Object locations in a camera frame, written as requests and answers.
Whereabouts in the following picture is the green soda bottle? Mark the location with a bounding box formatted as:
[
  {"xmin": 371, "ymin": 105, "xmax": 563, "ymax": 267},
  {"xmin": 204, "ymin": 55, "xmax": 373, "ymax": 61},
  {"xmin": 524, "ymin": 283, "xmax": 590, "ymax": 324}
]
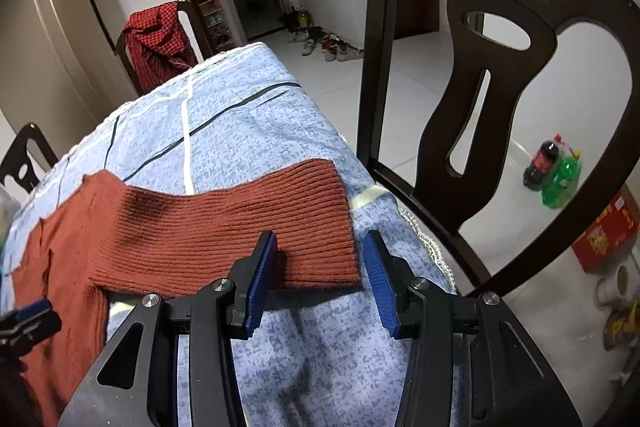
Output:
[{"xmin": 541, "ymin": 152, "xmax": 583, "ymax": 208}]

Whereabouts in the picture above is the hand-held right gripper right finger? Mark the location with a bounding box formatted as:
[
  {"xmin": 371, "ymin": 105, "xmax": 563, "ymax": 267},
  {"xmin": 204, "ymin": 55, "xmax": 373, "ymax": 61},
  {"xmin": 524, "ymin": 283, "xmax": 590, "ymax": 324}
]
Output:
[{"xmin": 363, "ymin": 230, "xmax": 583, "ymax": 427}]

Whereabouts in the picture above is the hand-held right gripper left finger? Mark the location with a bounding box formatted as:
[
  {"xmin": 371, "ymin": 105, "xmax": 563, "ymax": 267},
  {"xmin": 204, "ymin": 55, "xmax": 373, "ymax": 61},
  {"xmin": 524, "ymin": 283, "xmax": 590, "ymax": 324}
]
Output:
[{"xmin": 56, "ymin": 230, "xmax": 279, "ymax": 427}]

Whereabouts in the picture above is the cola bottle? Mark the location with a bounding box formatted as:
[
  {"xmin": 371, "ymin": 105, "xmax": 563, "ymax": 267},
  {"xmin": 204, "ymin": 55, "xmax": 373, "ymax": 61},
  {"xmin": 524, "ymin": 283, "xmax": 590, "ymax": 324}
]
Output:
[{"xmin": 522, "ymin": 139, "xmax": 561, "ymax": 192}]

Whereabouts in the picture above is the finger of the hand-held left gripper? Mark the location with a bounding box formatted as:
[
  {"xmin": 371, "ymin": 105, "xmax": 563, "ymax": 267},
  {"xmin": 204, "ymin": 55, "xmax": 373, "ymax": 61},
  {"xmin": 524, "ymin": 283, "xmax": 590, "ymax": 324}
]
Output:
[{"xmin": 0, "ymin": 299, "xmax": 63, "ymax": 358}]

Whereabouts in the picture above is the white shoe rack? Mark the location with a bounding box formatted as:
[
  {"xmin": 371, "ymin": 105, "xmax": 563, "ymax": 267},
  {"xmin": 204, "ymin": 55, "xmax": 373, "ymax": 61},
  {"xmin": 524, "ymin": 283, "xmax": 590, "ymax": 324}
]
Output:
[{"xmin": 192, "ymin": 0, "xmax": 236, "ymax": 50}]

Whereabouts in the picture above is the beige tape roll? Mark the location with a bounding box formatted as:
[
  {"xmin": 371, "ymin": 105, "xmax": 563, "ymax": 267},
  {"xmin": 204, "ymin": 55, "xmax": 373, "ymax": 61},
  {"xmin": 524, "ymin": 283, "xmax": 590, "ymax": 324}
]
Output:
[
  {"xmin": 614, "ymin": 264, "xmax": 637, "ymax": 300},
  {"xmin": 595, "ymin": 279, "xmax": 617, "ymax": 309}
]

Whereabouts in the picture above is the beige refrigerator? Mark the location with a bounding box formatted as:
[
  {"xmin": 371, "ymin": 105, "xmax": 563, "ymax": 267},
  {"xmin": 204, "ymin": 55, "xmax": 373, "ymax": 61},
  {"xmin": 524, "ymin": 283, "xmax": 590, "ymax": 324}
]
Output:
[{"xmin": 0, "ymin": 0, "xmax": 138, "ymax": 142}]

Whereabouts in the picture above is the blue checked tablecloth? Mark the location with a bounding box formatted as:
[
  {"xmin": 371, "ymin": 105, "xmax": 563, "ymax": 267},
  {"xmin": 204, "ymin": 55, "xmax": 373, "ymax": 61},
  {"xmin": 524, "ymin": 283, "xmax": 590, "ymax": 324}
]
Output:
[{"xmin": 0, "ymin": 42, "xmax": 463, "ymax": 427}]

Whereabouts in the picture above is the red plaid shirt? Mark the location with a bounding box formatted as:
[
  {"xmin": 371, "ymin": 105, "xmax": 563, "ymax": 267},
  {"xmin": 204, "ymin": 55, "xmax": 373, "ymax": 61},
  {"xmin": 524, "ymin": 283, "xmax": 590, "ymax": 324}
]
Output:
[{"xmin": 122, "ymin": 2, "xmax": 200, "ymax": 95}]

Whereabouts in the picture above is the dark wooden chair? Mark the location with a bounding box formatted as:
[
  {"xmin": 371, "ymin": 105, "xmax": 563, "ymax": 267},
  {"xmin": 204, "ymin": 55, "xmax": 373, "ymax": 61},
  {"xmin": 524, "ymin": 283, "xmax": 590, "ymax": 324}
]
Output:
[
  {"xmin": 356, "ymin": 0, "xmax": 640, "ymax": 300},
  {"xmin": 116, "ymin": 0, "xmax": 213, "ymax": 95},
  {"xmin": 0, "ymin": 122, "xmax": 60, "ymax": 195}
]

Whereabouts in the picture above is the pile of shoes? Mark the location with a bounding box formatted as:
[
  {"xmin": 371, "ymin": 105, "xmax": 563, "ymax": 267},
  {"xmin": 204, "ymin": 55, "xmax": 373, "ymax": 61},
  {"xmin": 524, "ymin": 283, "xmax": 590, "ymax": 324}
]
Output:
[{"xmin": 280, "ymin": 24, "xmax": 366, "ymax": 62}]

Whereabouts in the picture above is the yellow printed bag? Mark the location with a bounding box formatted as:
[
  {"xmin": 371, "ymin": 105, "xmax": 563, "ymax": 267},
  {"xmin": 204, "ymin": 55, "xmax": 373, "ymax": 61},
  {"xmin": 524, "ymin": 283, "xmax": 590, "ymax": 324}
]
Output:
[{"xmin": 602, "ymin": 302, "xmax": 640, "ymax": 353}]

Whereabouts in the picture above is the rust knit sweater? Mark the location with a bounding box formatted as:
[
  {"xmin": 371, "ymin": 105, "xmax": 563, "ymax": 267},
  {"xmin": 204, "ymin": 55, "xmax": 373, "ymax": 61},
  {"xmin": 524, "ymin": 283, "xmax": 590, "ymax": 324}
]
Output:
[{"xmin": 11, "ymin": 159, "xmax": 362, "ymax": 427}]

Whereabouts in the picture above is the red cardboard box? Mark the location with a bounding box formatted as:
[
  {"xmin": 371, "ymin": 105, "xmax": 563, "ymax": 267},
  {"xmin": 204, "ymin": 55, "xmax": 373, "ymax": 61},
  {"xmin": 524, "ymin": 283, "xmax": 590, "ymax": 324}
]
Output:
[{"xmin": 571, "ymin": 189, "xmax": 640, "ymax": 273}]

